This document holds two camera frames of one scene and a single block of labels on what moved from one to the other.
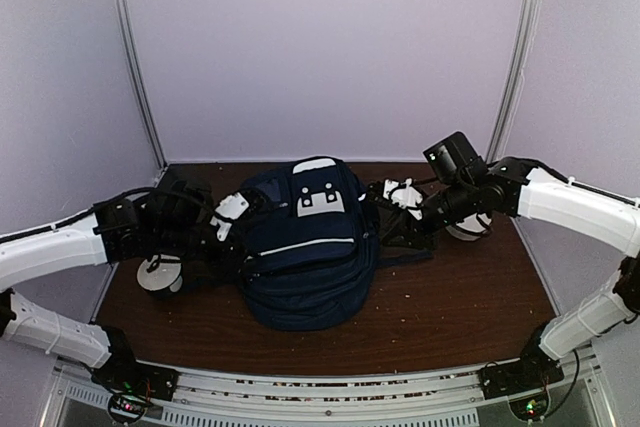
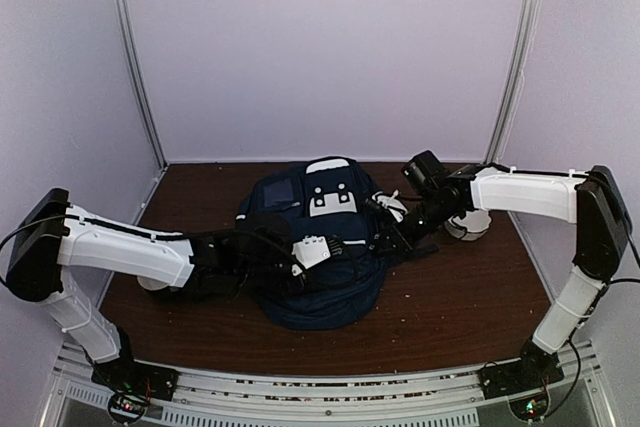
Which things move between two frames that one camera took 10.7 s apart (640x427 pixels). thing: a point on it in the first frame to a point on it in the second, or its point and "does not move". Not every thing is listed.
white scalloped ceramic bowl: (472, 229) does not move
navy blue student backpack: (314, 237) does not move
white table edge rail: (577, 397) does not move
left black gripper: (232, 254) to (288, 288)
